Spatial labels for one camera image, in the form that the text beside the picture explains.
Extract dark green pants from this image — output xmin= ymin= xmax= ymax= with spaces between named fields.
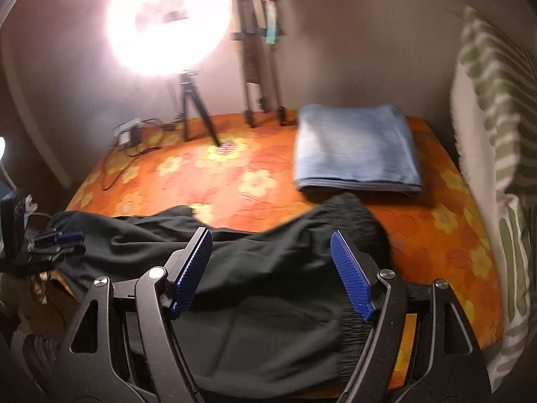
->
xmin=50 ymin=194 xmax=391 ymax=399

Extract orange floral bedsheet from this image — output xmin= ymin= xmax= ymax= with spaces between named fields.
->
xmin=62 ymin=110 xmax=504 ymax=391

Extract folded light blue jeans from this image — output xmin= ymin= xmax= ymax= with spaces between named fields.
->
xmin=293 ymin=104 xmax=422 ymax=193

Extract black power adapter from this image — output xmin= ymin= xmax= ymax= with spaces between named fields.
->
xmin=128 ymin=126 xmax=143 ymax=147

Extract white power strip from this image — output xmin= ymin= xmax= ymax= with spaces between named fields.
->
xmin=113 ymin=118 xmax=141 ymax=146

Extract small black tripod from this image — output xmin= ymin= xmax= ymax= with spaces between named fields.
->
xmin=179 ymin=72 xmax=221 ymax=147

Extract green striped white pillow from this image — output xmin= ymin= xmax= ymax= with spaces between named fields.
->
xmin=450 ymin=6 xmax=536 ymax=389

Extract tall metal tripod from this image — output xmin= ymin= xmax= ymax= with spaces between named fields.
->
xmin=231 ymin=0 xmax=289 ymax=127

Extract black cable on bed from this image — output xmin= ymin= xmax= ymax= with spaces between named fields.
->
xmin=100 ymin=117 xmax=186 ymax=192

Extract bright ring light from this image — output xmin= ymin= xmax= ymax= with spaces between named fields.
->
xmin=106 ymin=0 xmax=232 ymax=77

